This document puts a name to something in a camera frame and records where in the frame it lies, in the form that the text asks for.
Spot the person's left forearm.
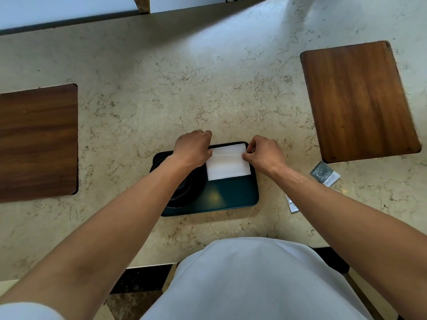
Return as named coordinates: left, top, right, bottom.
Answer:
left=0, top=154, right=199, bottom=320

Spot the person's left hand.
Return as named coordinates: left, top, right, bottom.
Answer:
left=171, top=130, right=213, bottom=171

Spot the black bowl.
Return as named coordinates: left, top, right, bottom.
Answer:
left=150, top=151, right=208, bottom=209

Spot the person's right forearm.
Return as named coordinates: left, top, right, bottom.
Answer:
left=267, top=162, right=427, bottom=320

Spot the person's right hand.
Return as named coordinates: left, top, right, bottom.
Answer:
left=242, top=135, right=289, bottom=178

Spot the person's white shirt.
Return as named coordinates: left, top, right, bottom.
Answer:
left=0, top=237, right=375, bottom=320

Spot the brown wooden placemat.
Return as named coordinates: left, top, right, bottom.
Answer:
left=0, top=83, right=79, bottom=204
left=300, top=40, right=422, bottom=164

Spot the white napkin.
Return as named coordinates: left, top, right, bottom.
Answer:
left=205, top=143, right=252, bottom=182

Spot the white paper packet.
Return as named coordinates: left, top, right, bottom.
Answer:
left=286, top=194, right=300, bottom=214

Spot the grey printed packet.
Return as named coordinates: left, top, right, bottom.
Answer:
left=309, top=160, right=341, bottom=188

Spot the white partition panel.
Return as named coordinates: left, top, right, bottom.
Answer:
left=0, top=0, right=271, bottom=31

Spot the dark green tray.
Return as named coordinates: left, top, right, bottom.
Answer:
left=150, top=141, right=260, bottom=217

